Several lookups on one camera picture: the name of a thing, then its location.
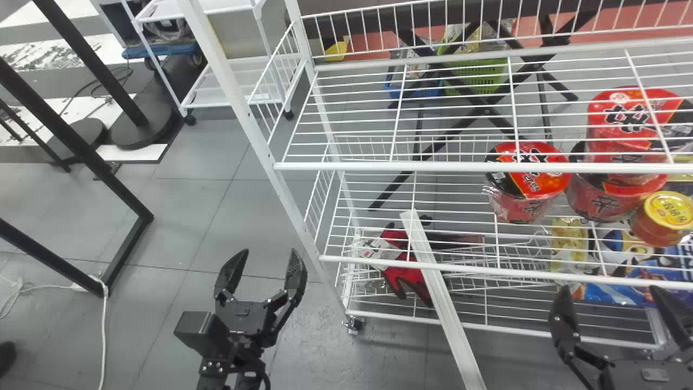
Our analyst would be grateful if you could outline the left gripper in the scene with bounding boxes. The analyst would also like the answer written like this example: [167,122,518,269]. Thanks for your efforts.
[214,249,308,348]

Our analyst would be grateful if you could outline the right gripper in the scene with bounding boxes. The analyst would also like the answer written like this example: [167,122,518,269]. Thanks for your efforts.
[548,285,693,390]

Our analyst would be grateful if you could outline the blue snack packet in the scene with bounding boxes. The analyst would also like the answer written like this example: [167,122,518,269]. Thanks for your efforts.
[583,227,693,309]

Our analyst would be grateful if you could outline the yellow snack packet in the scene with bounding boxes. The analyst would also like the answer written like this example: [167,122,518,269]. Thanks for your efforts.
[549,216,597,273]

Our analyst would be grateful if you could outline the orange can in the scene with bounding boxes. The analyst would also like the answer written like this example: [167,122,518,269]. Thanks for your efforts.
[630,191,693,248]

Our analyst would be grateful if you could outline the red noodle cup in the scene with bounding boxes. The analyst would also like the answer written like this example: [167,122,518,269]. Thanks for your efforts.
[564,140,668,223]
[483,141,572,225]
[586,86,685,164]

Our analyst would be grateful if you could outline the red gloves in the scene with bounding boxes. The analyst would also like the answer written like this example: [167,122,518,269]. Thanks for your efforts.
[355,221,483,308]

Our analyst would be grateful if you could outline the white shelf trolley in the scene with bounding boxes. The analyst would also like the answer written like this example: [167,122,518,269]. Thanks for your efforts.
[89,0,296,126]

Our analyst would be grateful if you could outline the blue basket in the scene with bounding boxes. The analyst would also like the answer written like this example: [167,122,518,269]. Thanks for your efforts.
[383,75,443,100]

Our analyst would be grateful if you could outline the green basket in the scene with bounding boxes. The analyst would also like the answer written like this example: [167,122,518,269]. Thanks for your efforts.
[436,24,511,96]

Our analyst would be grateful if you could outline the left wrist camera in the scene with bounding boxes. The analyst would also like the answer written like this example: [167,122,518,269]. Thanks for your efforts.
[174,311,233,361]

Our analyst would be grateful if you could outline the white cable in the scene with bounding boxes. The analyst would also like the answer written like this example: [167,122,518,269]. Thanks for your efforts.
[0,273,110,390]

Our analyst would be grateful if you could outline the white wire rack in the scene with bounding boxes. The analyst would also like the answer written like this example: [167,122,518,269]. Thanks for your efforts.
[176,0,693,390]

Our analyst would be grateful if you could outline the black post on round foot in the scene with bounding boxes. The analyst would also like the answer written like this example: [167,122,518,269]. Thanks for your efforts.
[32,0,180,151]

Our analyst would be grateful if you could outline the black frame table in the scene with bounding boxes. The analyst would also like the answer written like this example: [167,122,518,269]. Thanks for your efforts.
[0,57,155,298]

